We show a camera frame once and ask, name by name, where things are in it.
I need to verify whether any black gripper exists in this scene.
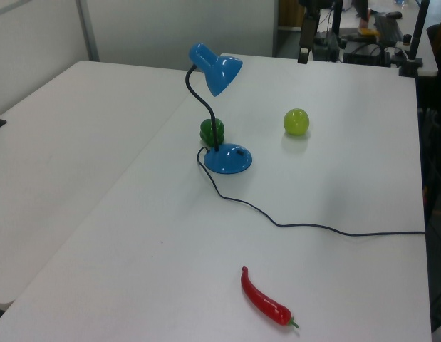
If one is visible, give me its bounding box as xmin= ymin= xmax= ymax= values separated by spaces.
xmin=297 ymin=0 xmax=321 ymax=66

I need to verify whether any blue desk lamp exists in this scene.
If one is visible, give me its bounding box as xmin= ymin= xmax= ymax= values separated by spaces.
xmin=185 ymin=42 xmax=254 ymax=175

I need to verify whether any wooden cabinet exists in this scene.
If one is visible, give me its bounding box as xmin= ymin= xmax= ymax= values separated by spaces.
xmin=276 ymin=0 xmax=307 ymax=31

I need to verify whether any thin black pole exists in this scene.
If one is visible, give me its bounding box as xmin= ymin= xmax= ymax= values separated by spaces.
xmin=331 ymin=0 xmax=345 ymax=37

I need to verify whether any black equipment box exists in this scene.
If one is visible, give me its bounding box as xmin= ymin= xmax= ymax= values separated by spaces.
xmin=342 ymin=42 xmax=391 ymax=67

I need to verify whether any light green apple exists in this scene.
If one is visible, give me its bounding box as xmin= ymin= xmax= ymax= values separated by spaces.
xmin=283 ymin=108 xmax=311 ymax=137

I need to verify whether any black keyboard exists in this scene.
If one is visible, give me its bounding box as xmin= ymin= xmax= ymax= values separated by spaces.
xmin=373 ymin=14 xmax=405 ymax=43

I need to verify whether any dark green bell pepper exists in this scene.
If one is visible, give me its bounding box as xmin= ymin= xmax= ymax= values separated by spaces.
xmin=199 ymin=118 xmax=227 ymax=146

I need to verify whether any red chili pepper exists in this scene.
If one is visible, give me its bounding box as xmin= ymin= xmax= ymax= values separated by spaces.
xmin=240 ymin=266 xmax=300 ymax=329

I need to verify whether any dark lamp power cable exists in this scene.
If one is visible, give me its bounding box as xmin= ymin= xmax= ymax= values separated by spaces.
xmin=196 ymin=146 xmax=427 ymax=238

